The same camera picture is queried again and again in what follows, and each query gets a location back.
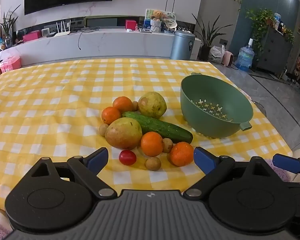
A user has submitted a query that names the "greenish yellow pear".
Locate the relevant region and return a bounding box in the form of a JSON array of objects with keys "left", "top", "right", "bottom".
[{"left": 138, "top": 92, "right": 167, "bottom": 119}]

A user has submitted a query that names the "transparent chair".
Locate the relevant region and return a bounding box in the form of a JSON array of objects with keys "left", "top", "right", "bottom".
[{"left": 252, "top": 101, "right": 267, "bottom": 117}]

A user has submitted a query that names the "blue water jug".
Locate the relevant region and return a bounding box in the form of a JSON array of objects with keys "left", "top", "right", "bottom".
[{"left": 236, "top": 39, "right": 255, "bottom": 72}]

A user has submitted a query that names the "pink flat box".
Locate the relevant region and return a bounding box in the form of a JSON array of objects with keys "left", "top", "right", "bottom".
[{"left": 22, "top": 31, "right": 42, "bottom": 42}]

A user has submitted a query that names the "pink heater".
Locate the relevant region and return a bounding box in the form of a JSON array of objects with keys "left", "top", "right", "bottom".
[{"left": 222, "top": 51, "right": 235, "bottom": 67}]

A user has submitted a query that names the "teddy bear bouquet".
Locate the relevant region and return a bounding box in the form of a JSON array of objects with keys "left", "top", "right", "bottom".
[{"left": 149, "top": 9, "right": 163, "bottom": 33}]

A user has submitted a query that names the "green colander bowl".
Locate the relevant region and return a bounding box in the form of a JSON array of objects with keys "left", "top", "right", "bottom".
[{"left": 180, "top": 72, "right": 254, "bottom": 139}]

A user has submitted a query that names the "white router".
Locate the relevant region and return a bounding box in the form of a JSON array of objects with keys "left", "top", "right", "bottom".
[{"left": 54, "top": 20, "right": 72, "bottom": 37}]

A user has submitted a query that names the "red cherry tomato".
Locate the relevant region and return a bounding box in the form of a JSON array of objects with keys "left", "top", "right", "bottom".
[{"left": 119, "top": 150, "right": 137, "bottom": 166}]

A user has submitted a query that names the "pink storage box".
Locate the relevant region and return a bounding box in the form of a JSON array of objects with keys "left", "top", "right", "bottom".
[{"left": 0, "top": 56, "right": 22, "bottom": 73}]

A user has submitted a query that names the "dark grey drawer cabinet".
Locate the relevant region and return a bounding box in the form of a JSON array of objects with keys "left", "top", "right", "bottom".
[{"left": 255, "top": 27, "right": 293, "bottom": 77}]

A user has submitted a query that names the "green ivy plant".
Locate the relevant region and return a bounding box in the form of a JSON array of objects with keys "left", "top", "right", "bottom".
[{"left": 245, "top": 8, "right": 276, "bottom": 53}]

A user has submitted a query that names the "pink fuzzy clothing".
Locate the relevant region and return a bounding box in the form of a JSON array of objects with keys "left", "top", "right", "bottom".
[{"left": 266, "top": 159, "right": 297, "bottom": 183}]

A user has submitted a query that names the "long leaf potted plant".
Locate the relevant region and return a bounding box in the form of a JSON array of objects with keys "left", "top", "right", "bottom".
[{"left": 192, "top": 14, "right": 232, "bottom": 61}]

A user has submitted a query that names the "plant in glass vase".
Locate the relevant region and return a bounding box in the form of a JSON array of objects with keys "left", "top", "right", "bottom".
[{"left": 0, "top": 4, "right": 21, "bottom": 48}]

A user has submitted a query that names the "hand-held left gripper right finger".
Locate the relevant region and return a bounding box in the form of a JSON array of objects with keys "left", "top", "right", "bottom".
[{"left": 182, "top": 146, "right": 273, "bottom": 201}]

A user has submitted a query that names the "green cucumber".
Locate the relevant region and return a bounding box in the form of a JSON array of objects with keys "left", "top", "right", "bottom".
[{"left": 122, "top": 111, "right": 194, "bottom": 144}]

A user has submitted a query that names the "yellow checked tablecloth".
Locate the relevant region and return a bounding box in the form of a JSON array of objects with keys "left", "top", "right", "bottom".
[{"left": 0, "top": 58, "right": 294, "bottom": 212}]

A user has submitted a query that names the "white marble television cabinet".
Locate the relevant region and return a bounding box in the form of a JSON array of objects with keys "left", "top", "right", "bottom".
[{"left": 0, "top": 27, "right": 198, "bottom": 68}]

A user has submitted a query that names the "white plastic bag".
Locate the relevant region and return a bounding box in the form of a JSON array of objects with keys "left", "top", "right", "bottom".
[{"left": 209, "top": 45, "right": 225, "bottom": 63}]

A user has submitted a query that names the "blue grey trash can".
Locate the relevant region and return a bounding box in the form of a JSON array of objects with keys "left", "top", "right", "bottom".
[{"left": 170, "top": 30, "right": 196, "bottom": 60}]

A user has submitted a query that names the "red-yellow apple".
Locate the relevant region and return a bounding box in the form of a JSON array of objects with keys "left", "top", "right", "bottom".
[{"left": 105, "top": 117, "right": 143, "bottom": 150}]

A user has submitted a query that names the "orange mandarin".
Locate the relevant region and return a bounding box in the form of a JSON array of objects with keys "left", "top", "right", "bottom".
[
  {"left": 169, "top": 142, "right": 194, "bottom": 167},
  {"left": 112, "top": 96, "right": 133, "bottom": 114},
  {"left": 101, "top": 107, "right": 122, "bottom": 125},
  {"left": 140, "top": 132, "right": 165, "bottom": 157}
]

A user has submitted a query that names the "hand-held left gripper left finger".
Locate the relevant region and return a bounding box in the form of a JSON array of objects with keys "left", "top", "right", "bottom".
[{"left": 30, "top": 147, "right": 118, "bottom": 200}]

